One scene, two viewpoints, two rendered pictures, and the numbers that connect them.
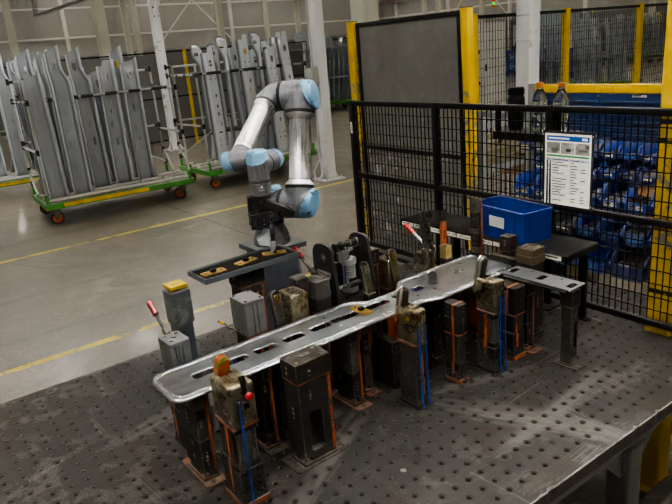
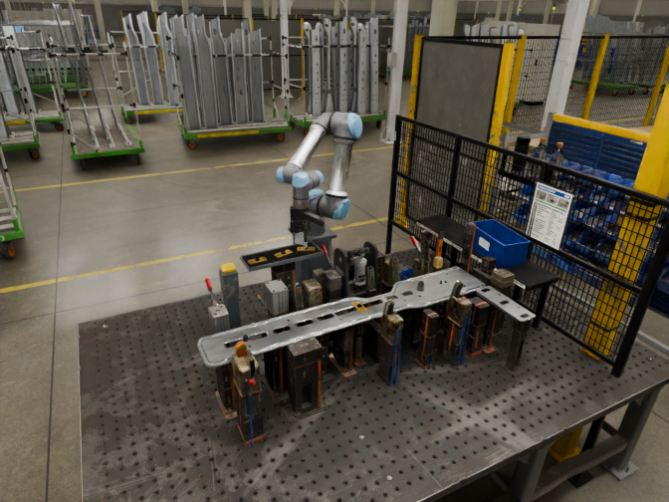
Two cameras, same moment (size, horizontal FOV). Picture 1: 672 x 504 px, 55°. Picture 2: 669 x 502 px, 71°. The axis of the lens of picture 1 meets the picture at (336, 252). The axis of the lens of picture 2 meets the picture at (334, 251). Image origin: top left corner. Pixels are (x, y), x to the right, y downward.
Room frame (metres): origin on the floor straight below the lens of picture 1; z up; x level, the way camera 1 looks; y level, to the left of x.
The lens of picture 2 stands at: (0.23, -0.19, 2.18)
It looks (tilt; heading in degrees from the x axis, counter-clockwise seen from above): 27 degrees down; 8
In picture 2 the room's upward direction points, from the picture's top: 1 degrees clockwise
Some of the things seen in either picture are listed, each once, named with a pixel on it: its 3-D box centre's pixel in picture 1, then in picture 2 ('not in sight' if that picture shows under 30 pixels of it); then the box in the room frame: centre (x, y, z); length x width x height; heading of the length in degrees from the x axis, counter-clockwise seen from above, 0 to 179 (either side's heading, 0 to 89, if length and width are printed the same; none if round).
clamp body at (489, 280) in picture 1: (490, 324); (456, 331); (2.07, -0.52, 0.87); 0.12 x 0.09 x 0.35; 37
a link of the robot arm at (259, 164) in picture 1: (258, 165); (301, 185); (2.20, 0.24, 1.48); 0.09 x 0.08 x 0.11; 160
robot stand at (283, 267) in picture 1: (277, 287); (312, 262); (2.54, 0.26, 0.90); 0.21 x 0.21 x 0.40; 35
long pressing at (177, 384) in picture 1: (358, 314); (355, 309); (1.97, -0.06, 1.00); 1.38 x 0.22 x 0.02; 127
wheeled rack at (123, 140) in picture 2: not in sight; (96, 99); (7.27, 4.64, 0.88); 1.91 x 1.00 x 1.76; 36
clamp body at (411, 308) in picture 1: (412, 355); (390, 348); (1.88, -0.22, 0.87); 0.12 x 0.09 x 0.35; 37
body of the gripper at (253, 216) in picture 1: (261, 211); (299, 218); (2.19, 0.25, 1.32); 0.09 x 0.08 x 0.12; 102
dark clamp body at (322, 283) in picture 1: (321, 327); (332, 307); (2.13, 0.08, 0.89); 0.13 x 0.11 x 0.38; 37
